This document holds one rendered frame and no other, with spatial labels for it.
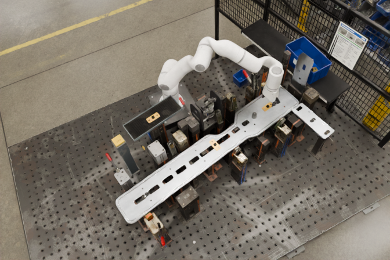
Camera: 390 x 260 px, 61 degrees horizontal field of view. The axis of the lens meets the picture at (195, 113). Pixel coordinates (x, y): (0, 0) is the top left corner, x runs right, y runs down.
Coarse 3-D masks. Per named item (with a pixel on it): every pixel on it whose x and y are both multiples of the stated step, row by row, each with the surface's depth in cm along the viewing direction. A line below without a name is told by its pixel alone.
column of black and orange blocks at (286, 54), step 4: (284, 52) 228; (288, 52) 228; (284, 56) 231; (288, 56) 229; (284, 60) 234; (288, 60) 234; (284, 64) 236; (284, 68) 240; (284, 72) 244; (284, 76) 249; (280, 84) 255
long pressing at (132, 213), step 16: (288, 96) 233; (240, 112) 228; (256, 112) 227; (272, 112) 227; (288, 112) 227; (240, 128) 221; (256, 128) 221; (208, 144) 216; (224, 144) 216; (176, 160) 212; (208, 160) 210; (160, 176) 206; (176, 176) 206; (192, 176) 205; (128, 192) 202; (144, 192) 202; (160, 192) 201; (128, 208) 197; (144, 208) 196
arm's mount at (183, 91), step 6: (180, 84) 271; (180, 90) 268; (186, 90) 268; (150, 96) 265; (156, 96) 265; (186, 96) 265; (150, 102) 272; (156, 102) 262; (186, 102) 263; (192, 102) 263; (180, 114) 257; (186, 114) 257; (168, 120) 255; (174, 120) 255; (180, 120) 257; (168, 126) 255; (174, 126) 259
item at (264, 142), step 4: (260, 140) 217; (264, 140) 217; (260, 144) 220; (264, 144) 215; (268, 144) 216; (260, 148) 223; (264, 148) 218; (260, 152) 228; (264, 152) 227; (256, 156) 237; (260, 156) 232; (264, 156) 229; (256, 160) 240; (260, 160) 235; (264, 160) 239
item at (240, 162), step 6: (234, 156) 207; (240, 156) 206; (234, 162) 214; (240, 162) 204; (246, 162) 208; (234, 168) 222; (240, 168) 211; (246, 168) 215; (234, 174) 228; (240, 174) 223; (240, 180) 232
